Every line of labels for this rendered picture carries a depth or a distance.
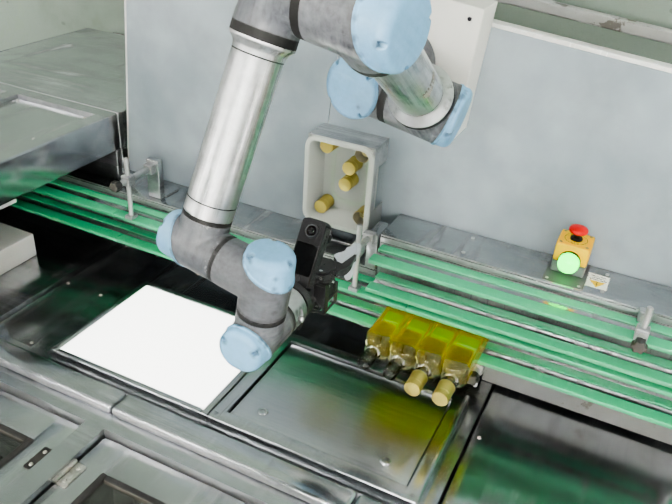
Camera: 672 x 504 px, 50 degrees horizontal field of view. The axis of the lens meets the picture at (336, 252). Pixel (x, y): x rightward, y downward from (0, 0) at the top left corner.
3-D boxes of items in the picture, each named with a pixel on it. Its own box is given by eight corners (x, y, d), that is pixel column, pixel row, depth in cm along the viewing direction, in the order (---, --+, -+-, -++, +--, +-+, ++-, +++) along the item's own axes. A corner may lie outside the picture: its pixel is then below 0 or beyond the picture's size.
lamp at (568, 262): (556, 266, 154) (553, 273, 152) (561, 248, 152) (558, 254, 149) (577, 272, 152) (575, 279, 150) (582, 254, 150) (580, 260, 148)
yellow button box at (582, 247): (556, 254, 161) (549, 269, 155) (563, 225, 157) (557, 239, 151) (588, 263, 158) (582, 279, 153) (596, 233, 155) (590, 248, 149)
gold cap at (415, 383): (410, 380, 147) (402, 393, 144) (412, 367, 146) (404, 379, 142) (426, 386, 146) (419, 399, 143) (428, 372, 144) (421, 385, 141)
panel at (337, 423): (146, 289, 193) (51, 359, 166) (145, 279, 191) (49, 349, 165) (468, 405, 161) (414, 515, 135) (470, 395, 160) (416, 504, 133)
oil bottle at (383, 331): (396, 308, 171) (359, 357, 154) (399, 288, 168) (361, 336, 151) (419, 315, 169) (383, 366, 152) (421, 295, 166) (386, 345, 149)
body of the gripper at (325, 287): (302, 286, 130) (268, 320, 121) (304, 245, 126) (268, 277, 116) (340, 299, 128) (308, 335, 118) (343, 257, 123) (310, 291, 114)
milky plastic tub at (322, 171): (317, 205, 184) (301, 219, 177) (322, 122, 172) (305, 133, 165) (380, 223, 178) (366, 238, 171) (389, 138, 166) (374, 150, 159)
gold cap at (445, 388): (435, 381, 145) (427, 394, 141) (449, 377, 142) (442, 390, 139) (443, 395, 145) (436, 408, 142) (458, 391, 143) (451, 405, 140)
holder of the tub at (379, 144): (318, 223, 187) (304, 235, 181) (323, 122, 173) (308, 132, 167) (378, 240, 181) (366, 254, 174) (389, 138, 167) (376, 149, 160)
